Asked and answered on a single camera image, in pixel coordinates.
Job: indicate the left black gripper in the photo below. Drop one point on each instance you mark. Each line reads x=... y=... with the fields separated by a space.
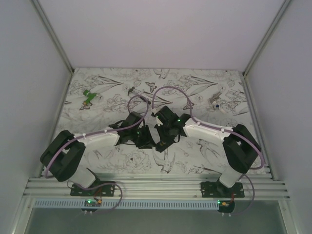
x=147 y=142

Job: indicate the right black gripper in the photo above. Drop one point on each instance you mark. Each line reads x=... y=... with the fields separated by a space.
x=158 y=127

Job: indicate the black fuse box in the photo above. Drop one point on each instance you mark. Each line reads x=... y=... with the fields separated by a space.
x=162 y=146

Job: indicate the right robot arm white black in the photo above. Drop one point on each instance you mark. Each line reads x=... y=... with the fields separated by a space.
x=240 y=147

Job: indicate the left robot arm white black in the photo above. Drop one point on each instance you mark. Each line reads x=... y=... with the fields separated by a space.
x=62 y=157

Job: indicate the grey metal fitting part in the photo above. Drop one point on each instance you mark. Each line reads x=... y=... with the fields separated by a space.
x=214 y=97

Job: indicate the floral patterned table mat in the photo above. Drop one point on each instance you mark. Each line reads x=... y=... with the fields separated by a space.
x=182 y=90

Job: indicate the green plastic connector part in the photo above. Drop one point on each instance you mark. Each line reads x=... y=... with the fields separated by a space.
x=89 y=97

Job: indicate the left small circuit board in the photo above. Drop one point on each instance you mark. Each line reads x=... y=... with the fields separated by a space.
x=90 y=206

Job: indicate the small circuit board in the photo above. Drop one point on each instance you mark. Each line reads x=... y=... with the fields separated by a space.
x=90 y=206
x=226 y=207

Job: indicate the right small circuit board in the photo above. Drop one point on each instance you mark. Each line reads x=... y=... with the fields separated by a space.
x=226 y=207

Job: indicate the small black handled hammer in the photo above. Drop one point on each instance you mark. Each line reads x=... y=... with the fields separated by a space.
x=139 y=94

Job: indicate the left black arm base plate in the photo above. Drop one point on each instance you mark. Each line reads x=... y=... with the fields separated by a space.
x=98 y=188

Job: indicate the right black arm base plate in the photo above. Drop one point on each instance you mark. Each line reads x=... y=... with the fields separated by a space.
x=218 y=190

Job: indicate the right aluminium corner post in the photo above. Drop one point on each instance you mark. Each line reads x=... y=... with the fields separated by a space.
x=273 y=26

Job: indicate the aluminium corner post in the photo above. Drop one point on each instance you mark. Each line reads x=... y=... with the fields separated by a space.
x=49 y=29
x=273 y=26

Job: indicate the aluminium rail front frame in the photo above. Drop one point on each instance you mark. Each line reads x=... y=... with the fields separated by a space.
x=165 y=186

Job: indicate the white slotted cable duct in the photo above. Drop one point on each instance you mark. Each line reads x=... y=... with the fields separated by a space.
x=131 y=204

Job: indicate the left aluminium corner post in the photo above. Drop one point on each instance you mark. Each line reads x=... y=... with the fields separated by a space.
x=49 y=29

